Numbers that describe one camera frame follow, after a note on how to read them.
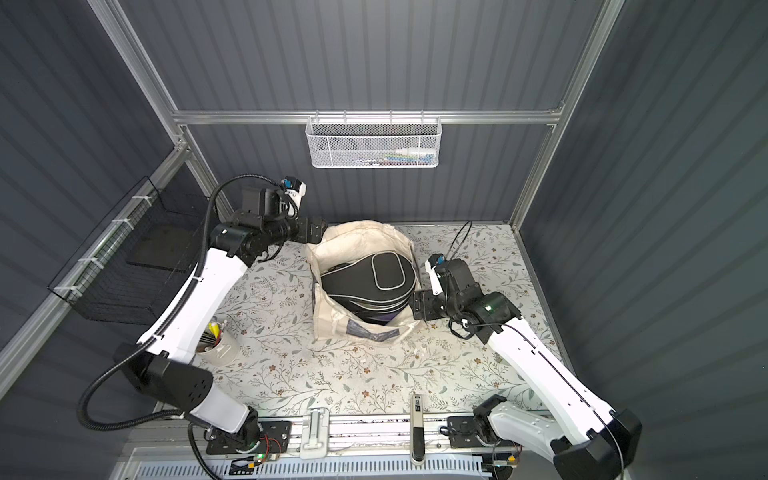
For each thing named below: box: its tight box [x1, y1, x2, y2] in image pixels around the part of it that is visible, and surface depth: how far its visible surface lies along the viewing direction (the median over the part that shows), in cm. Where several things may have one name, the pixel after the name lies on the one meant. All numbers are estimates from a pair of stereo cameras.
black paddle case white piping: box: [321, 252, 417, 315], surface depth 82 cm
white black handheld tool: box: [410, 393, 425, 466], surface depth 72 cm
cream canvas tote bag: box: [306, 220, 421, 344], surface depth 82 cm
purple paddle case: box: [353, 309, 403, 325], surface depth 80 cm
